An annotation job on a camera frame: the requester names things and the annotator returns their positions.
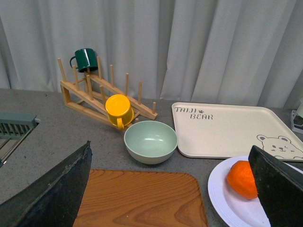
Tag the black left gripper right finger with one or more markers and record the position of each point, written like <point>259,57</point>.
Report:
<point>279,187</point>

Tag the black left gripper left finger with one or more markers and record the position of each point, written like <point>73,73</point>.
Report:
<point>54,199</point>

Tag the orange fruit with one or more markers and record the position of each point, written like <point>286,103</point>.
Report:
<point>240,178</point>

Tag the white round plate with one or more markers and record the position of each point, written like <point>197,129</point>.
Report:
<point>235,210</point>

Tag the wooden cutting board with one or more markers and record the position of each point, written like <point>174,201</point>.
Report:
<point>118,198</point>

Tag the green plastic cup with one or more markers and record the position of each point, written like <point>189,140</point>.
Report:
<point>299,110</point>

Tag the grey-green dish drainer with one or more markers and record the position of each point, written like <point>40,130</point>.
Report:
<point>14,128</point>

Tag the beige bear tray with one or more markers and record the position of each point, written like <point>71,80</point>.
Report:
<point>222,131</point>

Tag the yellow mug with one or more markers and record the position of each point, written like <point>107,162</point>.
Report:
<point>119,111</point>

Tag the wooden dish rack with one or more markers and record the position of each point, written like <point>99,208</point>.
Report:
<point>87,96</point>

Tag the green bowl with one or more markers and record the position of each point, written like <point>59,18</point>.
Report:
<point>150,142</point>

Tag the grey curtain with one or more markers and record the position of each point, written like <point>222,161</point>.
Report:
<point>239,52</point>

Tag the dark green mug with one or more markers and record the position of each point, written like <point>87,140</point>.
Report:
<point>85,59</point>

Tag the white wire cup rack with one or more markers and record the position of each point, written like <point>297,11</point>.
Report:
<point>296,122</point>

